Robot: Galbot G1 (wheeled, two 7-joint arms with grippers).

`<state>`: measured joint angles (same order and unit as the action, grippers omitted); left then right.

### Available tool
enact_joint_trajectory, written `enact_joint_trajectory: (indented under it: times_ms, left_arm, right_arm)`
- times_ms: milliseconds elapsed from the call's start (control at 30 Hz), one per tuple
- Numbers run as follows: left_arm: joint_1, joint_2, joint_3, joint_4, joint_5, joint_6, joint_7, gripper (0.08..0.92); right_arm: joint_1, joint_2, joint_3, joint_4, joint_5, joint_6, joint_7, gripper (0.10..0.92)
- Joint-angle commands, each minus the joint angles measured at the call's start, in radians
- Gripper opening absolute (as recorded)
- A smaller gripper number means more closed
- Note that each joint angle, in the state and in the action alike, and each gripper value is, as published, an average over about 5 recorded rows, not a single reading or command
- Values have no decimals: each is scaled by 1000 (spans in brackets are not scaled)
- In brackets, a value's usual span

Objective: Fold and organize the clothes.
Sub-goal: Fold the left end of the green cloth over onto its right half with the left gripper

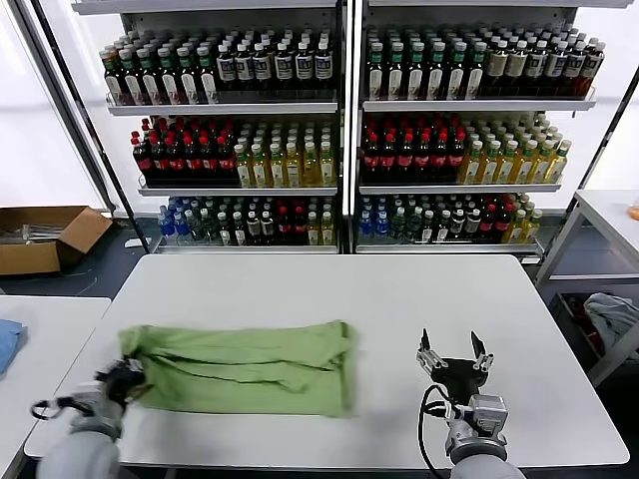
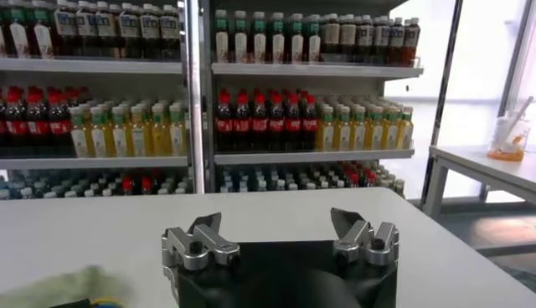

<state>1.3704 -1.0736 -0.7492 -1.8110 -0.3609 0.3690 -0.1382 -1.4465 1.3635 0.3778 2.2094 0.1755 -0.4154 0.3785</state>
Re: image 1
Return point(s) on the black slanted pole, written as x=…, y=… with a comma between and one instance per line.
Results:
x=89, y=120
x=598, y=149

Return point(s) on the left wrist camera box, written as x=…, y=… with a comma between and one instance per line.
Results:
x=89, y=398

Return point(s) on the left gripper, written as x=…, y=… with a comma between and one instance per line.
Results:
x=122, y=385

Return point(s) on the open cardboard box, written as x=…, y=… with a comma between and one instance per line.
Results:
x=30, y=259

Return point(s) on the dark bottle with green cap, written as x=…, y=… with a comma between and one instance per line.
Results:
x=134, y=82
x=152, y=82
x=436, y=75
x=170, y=81
x=455, y=75
x=475, y=74
x=375, y=75
x=415, y=76
x=189, y=81
x=207, y=81
x=395, y=75
x=116, y=82

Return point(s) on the dark bottle white blue label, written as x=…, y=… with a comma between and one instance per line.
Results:
x=536, y=65
x=574, y=65
x=284, y=69
x=245, y=70
x=555, y=65
x=262, y=69
x=324, y=68
x=591, y=64
x=226, y=70
x=304, y=68

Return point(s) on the red-capped cola bottle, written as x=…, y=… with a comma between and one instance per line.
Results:
x=284, y=227
x=160, y=162
x=227, y=163
x=209, y=163
x=193, y=163
x=142, y=162
x=372, y=159
x=176, y=163
x=486, y=223
x=501, y=222
x=389, y=159
x=407, y=159
x=424, y=159
x=441, y=158
x=457, y=157
x=299, y=227

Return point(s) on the dark bottle with beige label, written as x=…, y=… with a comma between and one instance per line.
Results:
x=496, y=67
x=516, y=67

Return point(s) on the white metal shelf unit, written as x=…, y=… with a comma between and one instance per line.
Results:
x=474, y=106
x=224, y=109

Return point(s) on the small orange object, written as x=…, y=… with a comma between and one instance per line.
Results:
x=634, y=210

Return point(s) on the grey metal frame table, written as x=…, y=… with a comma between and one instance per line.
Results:
x=599, y=204

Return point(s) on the clear green water bottle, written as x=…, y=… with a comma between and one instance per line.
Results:
x=197, y=227
x=210, y=228
x=398, y=227
x=413, y=227

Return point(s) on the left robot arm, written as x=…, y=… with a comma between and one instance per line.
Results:
x=80, y=449

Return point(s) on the grey slanted pole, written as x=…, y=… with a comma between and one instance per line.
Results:
x=73, y=125

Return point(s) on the small dark bottle white cap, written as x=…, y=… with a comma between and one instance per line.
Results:
x=267, y=229
x=240, y=230
x=253, y=229
x=442, y=228
x=428, y=228
x=457, y=225
x=225, y=230
x=472, y=224

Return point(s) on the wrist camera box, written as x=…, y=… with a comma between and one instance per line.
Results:
x=89, y=398
x=489, y=414

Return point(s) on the green polo shirt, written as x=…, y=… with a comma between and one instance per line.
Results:
x=239, y=369

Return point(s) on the blue drink bottle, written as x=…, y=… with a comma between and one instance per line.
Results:
x=382, y=225
x=167, y=224
x=366, y=225
x=183, y=225

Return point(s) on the blue folded cloth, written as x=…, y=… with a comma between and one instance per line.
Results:
x=7, y=344

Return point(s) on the red cloth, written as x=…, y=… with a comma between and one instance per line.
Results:
x=579, y=309

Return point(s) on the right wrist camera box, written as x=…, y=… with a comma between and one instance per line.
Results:
x=489, y=414

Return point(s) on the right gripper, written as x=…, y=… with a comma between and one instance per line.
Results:
x=459, y=376

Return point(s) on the white paper scrap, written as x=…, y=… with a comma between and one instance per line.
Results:
x=134, y=243

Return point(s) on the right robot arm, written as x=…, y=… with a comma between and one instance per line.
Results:
x=474, y=459

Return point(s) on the yellow drink bottle white cap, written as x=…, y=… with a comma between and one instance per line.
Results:
x=312, y=168
x=516, y=228
x=543, y=166
x=313, y=230
x=489, y=167
x=470, y=167
x=506, y=167
x=327, y=229
x=532, y=227
x=260, y=169
x=525, y=167
x=244, y=169
x=328, y=168
x=277, y=169
x=559, y=164
x=294, y=168

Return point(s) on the grey crumpled cloth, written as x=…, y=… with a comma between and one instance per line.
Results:
x=611, y=314

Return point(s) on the dark storage bin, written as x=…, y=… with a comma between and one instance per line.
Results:
x=569, y=324

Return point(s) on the metal rods bundle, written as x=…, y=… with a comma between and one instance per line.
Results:
x=40, y=233

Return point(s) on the white side table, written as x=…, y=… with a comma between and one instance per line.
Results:
x=50, y=339

